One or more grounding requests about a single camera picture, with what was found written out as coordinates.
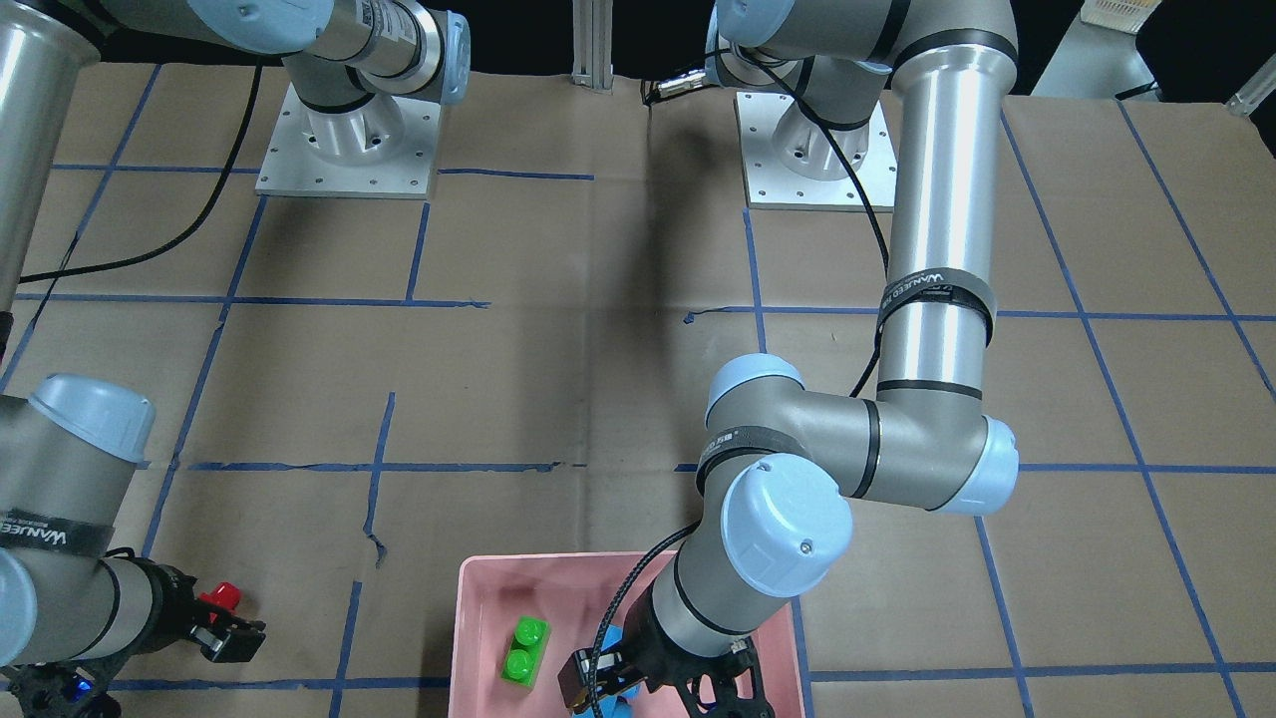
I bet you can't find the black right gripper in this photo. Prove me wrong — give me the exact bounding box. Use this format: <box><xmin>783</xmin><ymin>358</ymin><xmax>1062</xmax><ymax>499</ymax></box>
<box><xmin>3</xmin><ymin>559</ymin><xmax>267</xmax><ymax>717</ymax></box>

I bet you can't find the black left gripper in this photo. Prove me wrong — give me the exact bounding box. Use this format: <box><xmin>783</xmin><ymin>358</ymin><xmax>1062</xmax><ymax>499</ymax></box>
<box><xmin>558</xmin><ymin>608</ymin><xmax>778</xmax><ymax>717</ymax></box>

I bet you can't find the red toy block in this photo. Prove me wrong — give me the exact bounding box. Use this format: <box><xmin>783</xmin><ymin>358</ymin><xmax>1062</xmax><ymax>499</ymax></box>
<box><xmin>197</xmin><ymin>582</ymin><xmax>242</xmax><ymax>627</ymax></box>

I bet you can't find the blue toy block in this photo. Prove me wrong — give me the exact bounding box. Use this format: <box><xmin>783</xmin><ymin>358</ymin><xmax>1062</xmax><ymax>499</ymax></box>
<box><xmin>584</xmin><ymin>624</ymin><xmax>642</xmax><ymax>717</ymax></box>

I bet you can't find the green toy block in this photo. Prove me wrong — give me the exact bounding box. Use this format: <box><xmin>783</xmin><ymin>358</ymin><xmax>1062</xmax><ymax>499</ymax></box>
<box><xmin>500</xmin><ymin>616</ymin><xmax>553</xmax><ymax>689</ymax></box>

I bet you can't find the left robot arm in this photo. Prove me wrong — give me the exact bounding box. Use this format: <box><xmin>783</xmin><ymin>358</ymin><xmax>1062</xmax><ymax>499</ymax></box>
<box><xmin>558</xmin><ymin>1</ymin><xmax>1018</xmax><ymax>717</ymax></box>

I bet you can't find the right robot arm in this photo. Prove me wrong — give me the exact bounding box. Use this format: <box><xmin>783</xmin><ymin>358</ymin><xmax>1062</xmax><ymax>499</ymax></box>
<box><xmin>1</xmin><ymin>1</ymin><xmax>473</xmax><ymax>717</ymax></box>

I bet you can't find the pink plastic box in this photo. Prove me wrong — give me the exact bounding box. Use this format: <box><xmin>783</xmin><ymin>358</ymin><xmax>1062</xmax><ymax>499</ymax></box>
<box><xmin>448</xmin><ymin>550</ymin><xmax>806</xmax><ymax>717</ymax></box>

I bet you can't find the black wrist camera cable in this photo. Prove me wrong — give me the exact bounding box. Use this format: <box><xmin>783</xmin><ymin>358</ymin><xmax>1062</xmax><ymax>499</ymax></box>
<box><xmin>586</xmin><ymin>522</ymin><xmax>704</xmax><ymax>699</ymax></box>

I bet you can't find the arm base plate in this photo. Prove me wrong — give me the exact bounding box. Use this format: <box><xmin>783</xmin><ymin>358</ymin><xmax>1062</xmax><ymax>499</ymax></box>
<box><xmin>735</xmin><ymin>92</ymin><xmax>897</xmax><ymax>213</ymax></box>
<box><xmin>255</xmin><ymin>87</ymin><xmax>443</xmax><ymax>200</ymax></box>

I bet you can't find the aluminium frame post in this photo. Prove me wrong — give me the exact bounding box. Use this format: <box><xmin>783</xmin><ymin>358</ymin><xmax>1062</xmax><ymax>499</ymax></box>
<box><xmin>570</xmin><ymin>0</ymin><xmax>614</xmax><ymax>94</ymax></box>

